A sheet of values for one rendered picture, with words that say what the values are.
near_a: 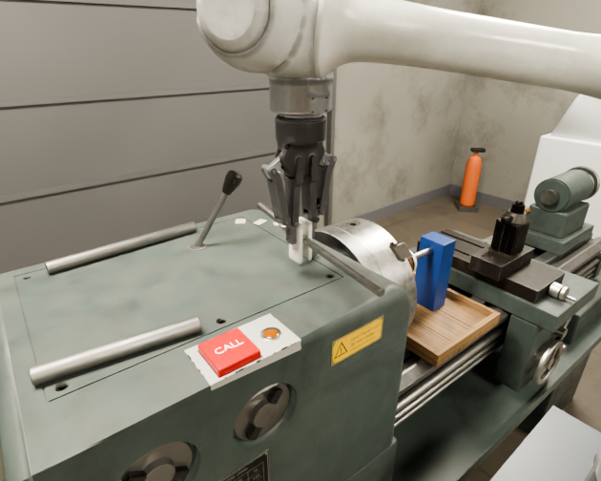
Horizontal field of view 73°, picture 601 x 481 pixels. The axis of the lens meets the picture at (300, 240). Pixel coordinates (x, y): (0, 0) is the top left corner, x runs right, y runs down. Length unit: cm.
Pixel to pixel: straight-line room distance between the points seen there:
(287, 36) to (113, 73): 221
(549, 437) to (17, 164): 244
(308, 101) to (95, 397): 44
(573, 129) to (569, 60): 330
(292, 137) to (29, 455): 47
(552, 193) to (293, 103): 142
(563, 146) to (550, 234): 199
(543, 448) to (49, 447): 104
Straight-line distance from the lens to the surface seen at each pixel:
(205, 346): 55
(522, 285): 139
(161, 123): 266
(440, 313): 132
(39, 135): 251
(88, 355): 57
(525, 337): 145
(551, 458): 122
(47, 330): 68
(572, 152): 384
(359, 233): 92
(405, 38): 43
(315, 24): 41
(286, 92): 58
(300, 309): 62
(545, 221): 192
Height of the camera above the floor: 161
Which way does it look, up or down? 26 degrees down
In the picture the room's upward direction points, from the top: straight up
